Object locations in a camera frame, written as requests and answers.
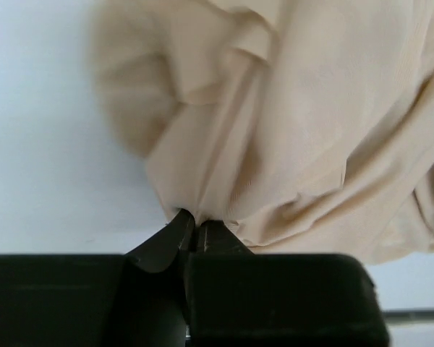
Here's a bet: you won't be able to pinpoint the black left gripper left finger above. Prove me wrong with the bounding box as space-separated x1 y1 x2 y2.
124 210 195 346

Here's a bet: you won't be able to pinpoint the aluminium table edge rail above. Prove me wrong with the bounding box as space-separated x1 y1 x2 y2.
383 309 434 322

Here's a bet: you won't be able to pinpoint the beige trousers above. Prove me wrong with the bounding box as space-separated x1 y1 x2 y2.
91 1 434 264

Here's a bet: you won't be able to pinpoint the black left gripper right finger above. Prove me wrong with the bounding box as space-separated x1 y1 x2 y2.
186 220 254 346

